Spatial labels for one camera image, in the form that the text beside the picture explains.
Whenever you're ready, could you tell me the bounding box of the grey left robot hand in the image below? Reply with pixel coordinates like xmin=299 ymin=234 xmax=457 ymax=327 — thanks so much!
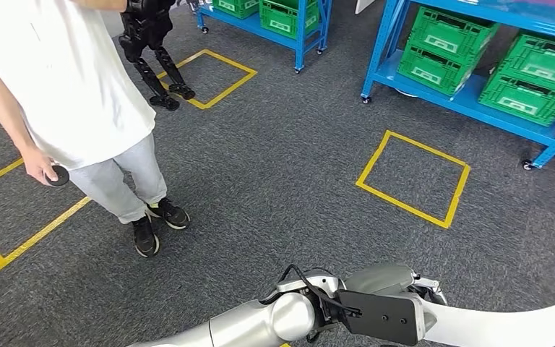
xmin=344 ymin=262 xmax=449 ymax=307

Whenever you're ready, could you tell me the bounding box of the person's right hand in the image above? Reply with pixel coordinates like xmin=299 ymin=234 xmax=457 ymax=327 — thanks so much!
xmin=21 ymin=145 xmax=61 ymax=187

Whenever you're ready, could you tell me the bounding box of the black round controller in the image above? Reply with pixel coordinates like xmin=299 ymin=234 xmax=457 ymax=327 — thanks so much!
xmin=45 ymin=164 xmax=71 ymax=188

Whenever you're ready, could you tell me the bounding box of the white curved plastic part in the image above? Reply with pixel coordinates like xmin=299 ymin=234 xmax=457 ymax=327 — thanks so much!
xmin=421 ymin=291 xmax=555 ymax=347

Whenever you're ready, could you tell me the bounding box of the blue metal workbench rack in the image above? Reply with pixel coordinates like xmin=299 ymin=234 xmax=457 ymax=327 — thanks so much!
xmin=360 ymin=0 xmax=555 ymax=172

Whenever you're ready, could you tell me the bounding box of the blue metal shelf rack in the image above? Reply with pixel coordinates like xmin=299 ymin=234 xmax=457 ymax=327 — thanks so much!
xmin=196 ymin=0 xmax=332 ymax=74

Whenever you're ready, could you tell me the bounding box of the person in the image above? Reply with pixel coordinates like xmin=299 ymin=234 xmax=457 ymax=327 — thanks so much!
xmin=0 ymin=0 xmax=192 ymax=259

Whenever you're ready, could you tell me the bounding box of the folded green plastic crate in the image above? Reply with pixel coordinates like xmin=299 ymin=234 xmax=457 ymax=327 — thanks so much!
xmin=212 ymin=0 xmax=260 ymax=20
xmin=477 ymin=32 xmax=555 ymax=127
xmin=396 ymin=6 xmax=499 ymax=97

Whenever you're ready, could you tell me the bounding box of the open green plastic crate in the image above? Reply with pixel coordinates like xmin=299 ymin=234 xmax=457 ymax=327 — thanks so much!
xmin=259 ymin=0 xmax=320 ymax=40

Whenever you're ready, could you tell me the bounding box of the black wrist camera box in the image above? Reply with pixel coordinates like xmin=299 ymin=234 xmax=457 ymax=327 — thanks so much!
xmin=336 ymin=288 xmax=426 ymax=347

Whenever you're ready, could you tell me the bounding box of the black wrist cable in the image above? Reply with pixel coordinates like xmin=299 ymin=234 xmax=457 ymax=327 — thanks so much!
xmin=258 ymin=264 xmax=362 ymax=320

